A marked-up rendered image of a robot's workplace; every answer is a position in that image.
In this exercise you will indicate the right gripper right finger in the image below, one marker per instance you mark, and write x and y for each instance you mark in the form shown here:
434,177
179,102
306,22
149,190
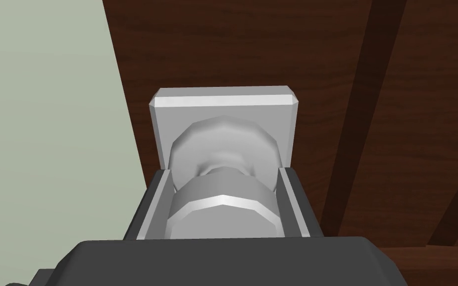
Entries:
297,210

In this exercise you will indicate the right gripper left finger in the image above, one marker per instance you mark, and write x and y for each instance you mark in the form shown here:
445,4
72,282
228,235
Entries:
153,210

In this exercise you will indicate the grey door knob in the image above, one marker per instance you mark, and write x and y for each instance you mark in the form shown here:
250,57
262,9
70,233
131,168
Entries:
223,159

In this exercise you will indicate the dark brown wooden door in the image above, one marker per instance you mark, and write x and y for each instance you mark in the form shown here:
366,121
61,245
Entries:
392,99

